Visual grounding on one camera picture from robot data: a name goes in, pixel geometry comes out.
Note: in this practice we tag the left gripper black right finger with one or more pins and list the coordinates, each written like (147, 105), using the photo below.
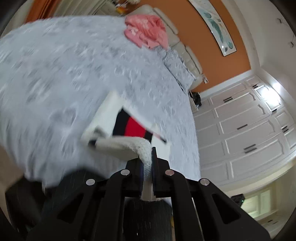
(201, 211)

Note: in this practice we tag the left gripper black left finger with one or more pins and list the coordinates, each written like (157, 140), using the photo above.
(88, 207)

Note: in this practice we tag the white red black knit sweater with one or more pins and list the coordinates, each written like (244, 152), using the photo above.
(117, 129)

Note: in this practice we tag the white panelled wardrobe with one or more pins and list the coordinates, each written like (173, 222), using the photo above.
(243, 131)

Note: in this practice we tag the black object beside bed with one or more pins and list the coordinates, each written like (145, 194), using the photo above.
(196, 98)

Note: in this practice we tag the grey butterfly bedspread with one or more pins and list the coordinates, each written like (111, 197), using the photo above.
(55, 74)

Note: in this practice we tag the beige padded headboard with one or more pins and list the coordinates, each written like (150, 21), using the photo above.
(190, 59)

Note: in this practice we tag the grey butterfly pillow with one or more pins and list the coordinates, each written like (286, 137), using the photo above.
(176, 66)

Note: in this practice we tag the pink garment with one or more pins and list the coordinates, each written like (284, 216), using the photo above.
(146, 30)

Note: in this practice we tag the beige curtain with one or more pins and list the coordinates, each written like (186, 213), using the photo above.
(85, 7)

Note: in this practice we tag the orange curtain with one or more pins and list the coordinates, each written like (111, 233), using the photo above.
(42, 9)

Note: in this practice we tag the plush toy on nightstand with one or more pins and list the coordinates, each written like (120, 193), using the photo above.
(134, 1)

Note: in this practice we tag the framed wall picture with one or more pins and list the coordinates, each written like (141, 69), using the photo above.
(216, 25)

